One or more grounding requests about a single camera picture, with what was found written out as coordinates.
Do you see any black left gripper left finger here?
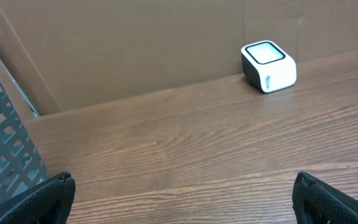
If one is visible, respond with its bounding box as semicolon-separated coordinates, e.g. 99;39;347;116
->
0;172;76;224

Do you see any white barcode scanner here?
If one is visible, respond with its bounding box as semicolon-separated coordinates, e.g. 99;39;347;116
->
241;40;297;93

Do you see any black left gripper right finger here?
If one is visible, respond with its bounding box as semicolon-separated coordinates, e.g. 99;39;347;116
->
292;172;358;224

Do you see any grey plastic mesh basket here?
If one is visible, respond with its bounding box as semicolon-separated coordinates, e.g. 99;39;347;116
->
0;82;50;203

